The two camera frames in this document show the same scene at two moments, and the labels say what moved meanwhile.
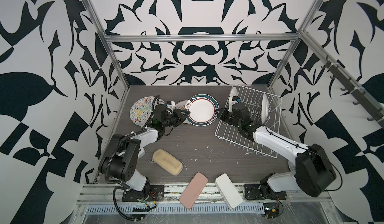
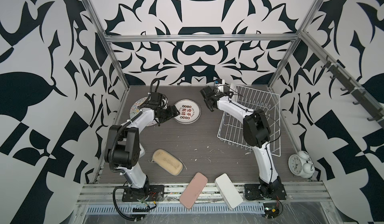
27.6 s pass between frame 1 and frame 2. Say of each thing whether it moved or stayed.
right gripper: moved
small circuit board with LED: stayed
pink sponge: stayed
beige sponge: stayed
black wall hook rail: stayed
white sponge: stayed
